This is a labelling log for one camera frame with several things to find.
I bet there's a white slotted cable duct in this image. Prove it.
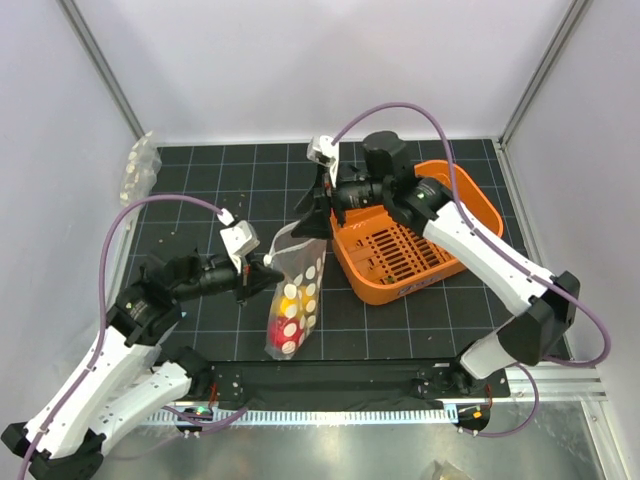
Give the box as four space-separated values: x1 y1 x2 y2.
142 404 459 427

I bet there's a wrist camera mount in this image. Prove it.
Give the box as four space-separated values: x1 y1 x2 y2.
306 135 339 187
218 209 260 258

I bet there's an orange plastic basket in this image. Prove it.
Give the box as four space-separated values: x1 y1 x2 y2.
330 160 504 306

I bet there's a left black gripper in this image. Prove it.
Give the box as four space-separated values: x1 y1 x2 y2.
174 250 285 305

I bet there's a yellow toy fruit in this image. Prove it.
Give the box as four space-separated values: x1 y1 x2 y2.
277 295 304 319
299 289 316 313

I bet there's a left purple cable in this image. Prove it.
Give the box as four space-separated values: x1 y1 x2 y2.
17 194 251 480

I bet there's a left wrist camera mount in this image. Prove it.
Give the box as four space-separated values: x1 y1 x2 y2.
218 209 260 258

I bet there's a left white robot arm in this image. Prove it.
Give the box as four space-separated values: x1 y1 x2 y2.
1 251 284 479

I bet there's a red toy strawberry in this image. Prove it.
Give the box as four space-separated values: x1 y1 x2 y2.
268 320 306 355

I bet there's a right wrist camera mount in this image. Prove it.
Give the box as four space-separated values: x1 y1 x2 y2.
306 135 339 187

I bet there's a purple cable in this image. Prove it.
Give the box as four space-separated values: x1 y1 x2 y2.
333 102 612 437
17 194 251 480

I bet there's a spare polka dot bag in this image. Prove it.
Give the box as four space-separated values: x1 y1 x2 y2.
119 131 162 206

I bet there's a clear polka dot zip bag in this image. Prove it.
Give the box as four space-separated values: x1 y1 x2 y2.
265 222 327 360

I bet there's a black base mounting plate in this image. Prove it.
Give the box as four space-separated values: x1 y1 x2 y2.
211 358 510 410

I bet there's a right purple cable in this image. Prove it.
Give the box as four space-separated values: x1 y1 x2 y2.
333 102 612 437

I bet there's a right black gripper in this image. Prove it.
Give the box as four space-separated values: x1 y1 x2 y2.
291 162 390 241

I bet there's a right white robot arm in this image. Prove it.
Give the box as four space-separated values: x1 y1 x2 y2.
292 131 580 396

